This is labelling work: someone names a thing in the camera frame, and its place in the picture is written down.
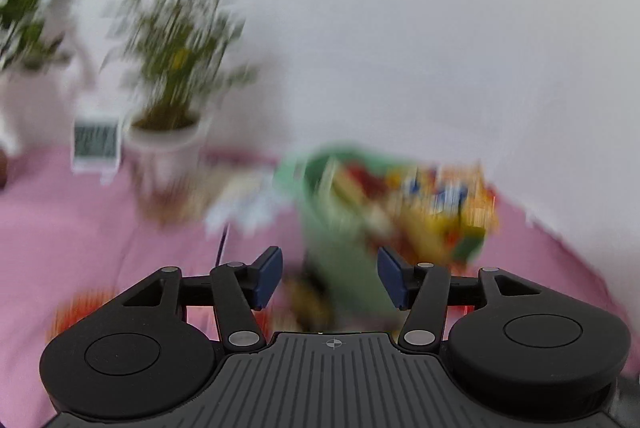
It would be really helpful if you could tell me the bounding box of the digital clock thermometer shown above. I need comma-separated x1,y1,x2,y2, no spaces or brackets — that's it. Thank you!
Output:
70,113,122,185

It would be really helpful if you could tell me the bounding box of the black gold chocolate bar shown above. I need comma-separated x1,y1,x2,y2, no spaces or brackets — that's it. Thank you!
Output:
284,274,336,333

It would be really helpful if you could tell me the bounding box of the yellow cracker snack bag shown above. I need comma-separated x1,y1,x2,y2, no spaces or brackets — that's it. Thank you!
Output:
385,164,498,237

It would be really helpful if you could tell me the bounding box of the pink patterned tablecloth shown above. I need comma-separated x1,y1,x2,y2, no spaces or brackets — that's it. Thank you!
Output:
0,145,640,428

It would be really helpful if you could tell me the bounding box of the green plastic bowl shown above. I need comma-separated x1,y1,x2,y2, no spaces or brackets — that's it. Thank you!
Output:
276,145,495,315

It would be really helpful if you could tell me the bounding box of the red gold round coaster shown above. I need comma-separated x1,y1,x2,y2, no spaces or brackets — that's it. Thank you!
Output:
48,289,116,341

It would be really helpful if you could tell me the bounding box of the plant in glass vase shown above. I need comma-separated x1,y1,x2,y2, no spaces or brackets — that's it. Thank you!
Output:
1,0,73,185

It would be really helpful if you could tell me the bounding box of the plant in white cup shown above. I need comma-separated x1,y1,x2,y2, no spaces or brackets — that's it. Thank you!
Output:
104,0,258,226

